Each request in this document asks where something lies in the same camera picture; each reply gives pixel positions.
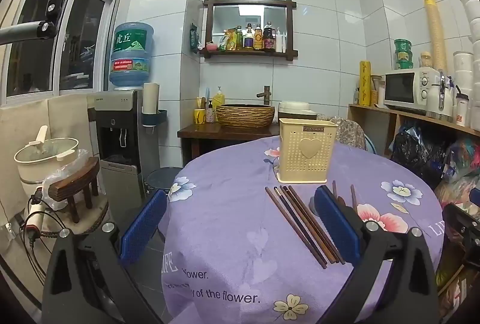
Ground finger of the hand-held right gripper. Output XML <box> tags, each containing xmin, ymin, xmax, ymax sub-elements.
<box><xmin>442</xmin><ymin>203</ymin><xmax>480</xmax><ymax>272</ymax></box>

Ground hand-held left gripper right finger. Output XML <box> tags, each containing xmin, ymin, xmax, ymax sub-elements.
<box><xmin>314</xmin><ymin>185</ymin><xmax>439</xmax><ymax>324</ymax></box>

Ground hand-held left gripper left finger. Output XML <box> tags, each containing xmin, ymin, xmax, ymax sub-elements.
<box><xmin>41</xmin><ymin>190</ymin><xmax>168</xmax><ymax>324</ymax></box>

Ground dark wooden chopstick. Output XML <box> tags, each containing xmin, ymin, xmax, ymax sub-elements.
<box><xmin>280</xmin><ymin>186</ymin><xmax>341</xmax><ymax>265</ymax></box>
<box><xmin>265</xmin><ymin>187</ymin><xmax>328</xmax><ymax>269</ymax></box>

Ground light-tipped dark chopstick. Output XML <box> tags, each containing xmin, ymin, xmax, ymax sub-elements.
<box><xmin>273</xmin><ymin>186</ymin><xmax>337</xmax><ymax>265</ymax></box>

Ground beige perforated cutlery holder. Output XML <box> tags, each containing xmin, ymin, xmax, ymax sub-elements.
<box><xmin>277</xmin><ymin>117</ymin><xmax>339</xmax><ymax>184</ymax></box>

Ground round black stool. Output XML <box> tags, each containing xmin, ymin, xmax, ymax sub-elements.
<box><xmin>146</xmin><ymin>167</ymin><xmax>179</xmax><ymax>194</ymax></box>

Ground colourful plastic bag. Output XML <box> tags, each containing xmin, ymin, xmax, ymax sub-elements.
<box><xmin>434</xmin><ymin>138</ymin><xmax>480</xmax><ymax>206</ymax></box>

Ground small wooden stool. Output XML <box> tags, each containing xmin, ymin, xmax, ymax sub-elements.
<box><xmin>49</xmin><ymin>157</ymin><xmax>103</xmax><ymax>224</ymax></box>

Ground purple floral tablecloth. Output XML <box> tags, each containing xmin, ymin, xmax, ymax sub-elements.
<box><xmin>159</xmin><ymin>134</ymin><xmax>445</xmax><ymax>324</ymax></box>

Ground patterned cloth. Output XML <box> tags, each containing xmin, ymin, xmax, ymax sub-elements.
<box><xmin>319</xmin><ymin>116</ymin><xmax>367</xmax><ymax>151</ymax></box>

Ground grey water dispenser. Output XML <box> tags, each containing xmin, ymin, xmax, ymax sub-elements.
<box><xmin>87</xmin><ymin>89</ymin><xmax>146</xmax><ymax>206</ymax></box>

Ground clear plastic bag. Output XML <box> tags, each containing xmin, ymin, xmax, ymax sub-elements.
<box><xmin>42</xmin><ymin>149</ymin><xmax>91</xmax><ymax>210</ymax></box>

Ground black plastic bag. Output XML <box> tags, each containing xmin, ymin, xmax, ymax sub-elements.
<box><xmin>390</xmin><ymin>124</ymin><xmax>444</xmax><ymax>180</ymax></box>

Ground dark wooden sink cabinet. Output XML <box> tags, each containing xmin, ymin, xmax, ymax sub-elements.
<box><xmin>177</xmin><ymin>123</ymin><xmax>280</xmax><ymax>171</ymax></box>

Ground white hair dryer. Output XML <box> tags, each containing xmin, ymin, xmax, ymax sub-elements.
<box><xmin>24</xmin><ymin>187</ymin><xmax>50</xmax><ymax>235</ymax></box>

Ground wooden shelf unit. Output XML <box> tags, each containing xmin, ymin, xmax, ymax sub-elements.
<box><xmin>347</xmin><ymin>104</ymin><xmax>480</xmax><ymax>160</ymax></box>

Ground cream electric cooking pot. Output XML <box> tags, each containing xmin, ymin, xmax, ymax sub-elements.
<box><xmin>14</xmin><ymin>125</ymin><xmax>80</xmax><ymax>194</ymax></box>

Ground white tumbler with black lid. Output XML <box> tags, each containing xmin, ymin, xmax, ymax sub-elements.
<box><xmin>455</xmin><ymin>86</ymin><xmax>470</xmax><ymax>127</ymax></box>

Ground brown and white rice cooker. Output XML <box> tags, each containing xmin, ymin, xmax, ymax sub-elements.
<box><xmin>278</xmin><ymin>101</ymin><xmax>318</xmax><ymax>120</ymax></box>

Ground paper cup tube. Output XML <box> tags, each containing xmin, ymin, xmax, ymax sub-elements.
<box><xmin>142</xmin><ymin>82</ymin><xmax>168</xmax><ymax>128</ymax></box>

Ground white thermos jug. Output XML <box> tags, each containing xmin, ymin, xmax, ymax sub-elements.
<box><xmin>427</xmin><ymin>74</ymin><xmax>455</xmax><ymax>119</ymax></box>

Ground glass jar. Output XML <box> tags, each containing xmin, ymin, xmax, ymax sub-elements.
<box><xmin>370</xmin><ymin>74</ymin><xmax>385</xmax><ymax>104</ymax></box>

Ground woven-pattern wash basin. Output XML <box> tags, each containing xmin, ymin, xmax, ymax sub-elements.
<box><xmin>216</xmin><ymin>104</ymin><xmax>275</xmax><ymax>129</ymax></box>

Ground yellow soap dispenser bottle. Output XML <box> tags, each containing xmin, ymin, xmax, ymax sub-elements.
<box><xmin>212</xmin><ymin>86</ymin><xmax>226</xmax><ymax>113</ymax></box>

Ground bronze faucet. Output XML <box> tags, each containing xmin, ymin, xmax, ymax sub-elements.
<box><xmin>256</xmin><ymin>86</ymin><xmax>272</xmax><ymax>107</ymax></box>

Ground white microwave oven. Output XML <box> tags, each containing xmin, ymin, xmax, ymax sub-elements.
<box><xmin>383</xmin><ymin>68</ymin><xmax>442</xmax><ymax>117</ymax></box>

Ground beige cloth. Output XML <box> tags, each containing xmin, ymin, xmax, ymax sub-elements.
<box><xmin>0</xmin><ymin>93</ymin><xmax>91</xmax><ymax>235</ymax></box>

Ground blue water jug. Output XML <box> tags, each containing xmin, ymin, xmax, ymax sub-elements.
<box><xmin>109</xmin><ymin>22</ymin><xmax>155</xmax><ymax>90</ymax></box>

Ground stack of green bowls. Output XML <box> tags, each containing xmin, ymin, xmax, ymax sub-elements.
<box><xmin>394</xmin><ymin>39</ymin><xmax>414</xmax><ymax>70</ymax></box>

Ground stacks of white cups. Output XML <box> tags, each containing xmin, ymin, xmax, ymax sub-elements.
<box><xmin>449</xmin><ymin>0</ymin><xmax>480</xmax><ymax>122</ymax></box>

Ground green hanging packet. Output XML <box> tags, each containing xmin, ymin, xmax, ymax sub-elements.
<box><xmin>189</xmin><ymin>24</ymin><xmax>200</xmax><ymax>53</ymax></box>

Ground sliding window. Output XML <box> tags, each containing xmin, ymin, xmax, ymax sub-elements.
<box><xmin>0</xmin><ymin>0</ymin><xmax>121</xmax><ymax>99</ymax></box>

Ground stack of yellow paper cups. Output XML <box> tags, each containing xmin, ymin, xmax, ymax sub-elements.
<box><xmin>422</xmin><ymin>0</ymin><xmax>448</xmax><ymax>71</ymax></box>

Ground row of condiment bottles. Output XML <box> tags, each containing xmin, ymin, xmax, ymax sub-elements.
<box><xmin>219</xmin><ymin>22</ymin><xmax>287</xmax><ymax>52</ymax></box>

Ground wooden framed mirror shelf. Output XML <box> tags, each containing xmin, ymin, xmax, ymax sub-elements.
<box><xmin>199</xmin><ymin>0</ymin><xmax>299</xmax><ymax>62</ymax></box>

